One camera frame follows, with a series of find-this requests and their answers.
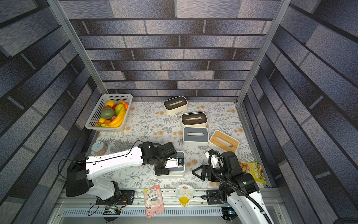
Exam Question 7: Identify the yellow smiley snack cup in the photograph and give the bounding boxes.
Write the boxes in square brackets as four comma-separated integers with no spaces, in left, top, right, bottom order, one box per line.
[176,184,195,208]

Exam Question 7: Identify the yellow toy banana bunch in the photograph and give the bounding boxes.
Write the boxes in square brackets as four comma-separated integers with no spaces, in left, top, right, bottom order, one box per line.
[98,107,126,127]

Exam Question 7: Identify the yellow toy lemon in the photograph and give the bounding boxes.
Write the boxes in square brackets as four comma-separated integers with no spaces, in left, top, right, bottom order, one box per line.
[105,100,116,107]

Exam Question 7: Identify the orange toy fruit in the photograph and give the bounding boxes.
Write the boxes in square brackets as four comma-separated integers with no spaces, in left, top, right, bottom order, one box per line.
[119,101,129,110]

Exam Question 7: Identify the yellow-green toy pear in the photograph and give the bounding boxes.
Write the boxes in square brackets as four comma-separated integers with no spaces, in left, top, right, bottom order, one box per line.
[115,103,125,116]

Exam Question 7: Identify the brown lid rounded tissue box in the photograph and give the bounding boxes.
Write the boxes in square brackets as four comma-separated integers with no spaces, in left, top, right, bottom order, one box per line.
[181,112,208,128]

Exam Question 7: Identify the pink blister pack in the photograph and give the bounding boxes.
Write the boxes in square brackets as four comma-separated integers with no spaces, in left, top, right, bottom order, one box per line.
[143,185,165,218]

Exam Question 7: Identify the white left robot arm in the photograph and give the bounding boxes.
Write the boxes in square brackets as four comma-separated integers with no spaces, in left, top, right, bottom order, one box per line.
[66,141,185,205]

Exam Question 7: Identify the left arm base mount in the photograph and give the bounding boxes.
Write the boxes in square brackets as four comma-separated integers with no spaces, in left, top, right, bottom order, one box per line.
[96,190,135,206]

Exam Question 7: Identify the wooden lid tissue box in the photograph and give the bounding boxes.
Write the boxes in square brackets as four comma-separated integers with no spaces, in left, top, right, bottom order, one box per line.
[208,130,240,152]

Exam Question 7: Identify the grey lid tissue box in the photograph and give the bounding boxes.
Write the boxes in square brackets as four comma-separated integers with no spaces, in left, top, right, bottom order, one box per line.
[182,127,209,147]
[154,170,185,179]
[165,151,185,173]

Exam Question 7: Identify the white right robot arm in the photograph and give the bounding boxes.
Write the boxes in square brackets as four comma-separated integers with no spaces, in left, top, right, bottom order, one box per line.
[192,150,274,224]

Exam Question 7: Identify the dark brown lid tissue box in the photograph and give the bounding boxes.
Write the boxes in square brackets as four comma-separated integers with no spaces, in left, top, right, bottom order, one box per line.
[164,96,188,115]

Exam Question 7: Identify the green toy mango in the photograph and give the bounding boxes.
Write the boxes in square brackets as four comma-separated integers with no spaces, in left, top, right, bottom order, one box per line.
[100,107,116,120]

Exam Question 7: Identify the white plastic fruit basket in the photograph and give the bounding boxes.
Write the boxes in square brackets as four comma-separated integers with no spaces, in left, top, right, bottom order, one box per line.
[85,93,133,132]

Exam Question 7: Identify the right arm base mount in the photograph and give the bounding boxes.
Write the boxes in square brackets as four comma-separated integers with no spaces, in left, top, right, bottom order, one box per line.
[206,189,228,204]

